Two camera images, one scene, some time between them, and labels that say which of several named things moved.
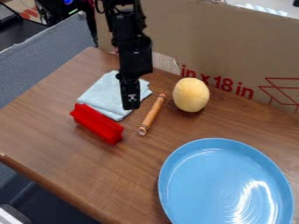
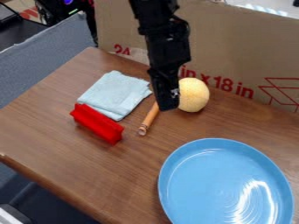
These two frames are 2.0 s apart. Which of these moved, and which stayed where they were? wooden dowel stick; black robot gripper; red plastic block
Moved: black robot gripper
Stayed: red plastic block; wooden dowel stick
